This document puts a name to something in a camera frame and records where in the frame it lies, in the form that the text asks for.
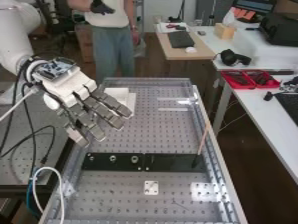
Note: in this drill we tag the black headphones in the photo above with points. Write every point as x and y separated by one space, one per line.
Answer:
232 57

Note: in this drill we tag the black keyboard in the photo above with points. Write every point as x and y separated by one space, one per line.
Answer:
290 106

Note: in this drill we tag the small cardboard box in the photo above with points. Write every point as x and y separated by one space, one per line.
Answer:
223 31

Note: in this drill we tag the red tray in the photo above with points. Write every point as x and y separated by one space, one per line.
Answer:
264 79
238 80

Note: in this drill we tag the white mouse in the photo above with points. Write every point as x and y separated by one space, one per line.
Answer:
190 49

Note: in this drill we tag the thin stick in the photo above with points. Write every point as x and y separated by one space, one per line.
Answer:
203 136

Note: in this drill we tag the long white desk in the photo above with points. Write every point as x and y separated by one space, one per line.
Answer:
266 126

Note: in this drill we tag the black bag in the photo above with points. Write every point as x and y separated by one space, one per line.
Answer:
279 30

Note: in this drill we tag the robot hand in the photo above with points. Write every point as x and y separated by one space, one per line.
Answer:
66 85

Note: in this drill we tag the large metal nut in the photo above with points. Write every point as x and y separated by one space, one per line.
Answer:
134 159

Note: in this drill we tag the small square metal plate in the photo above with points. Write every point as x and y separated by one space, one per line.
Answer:
150 187

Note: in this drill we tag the small white box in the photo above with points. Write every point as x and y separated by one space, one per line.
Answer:
121 95

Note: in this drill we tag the clear box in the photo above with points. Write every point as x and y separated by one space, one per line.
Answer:
207 140

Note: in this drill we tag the wooden desk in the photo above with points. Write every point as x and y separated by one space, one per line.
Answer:
186 66

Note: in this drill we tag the small metal nut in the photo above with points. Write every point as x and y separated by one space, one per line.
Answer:
111 158

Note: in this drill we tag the black plate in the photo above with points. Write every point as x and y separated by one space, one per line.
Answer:
167 162

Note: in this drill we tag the person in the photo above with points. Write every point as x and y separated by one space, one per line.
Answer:
110 40

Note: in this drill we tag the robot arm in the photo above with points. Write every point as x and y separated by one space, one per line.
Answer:
14 30

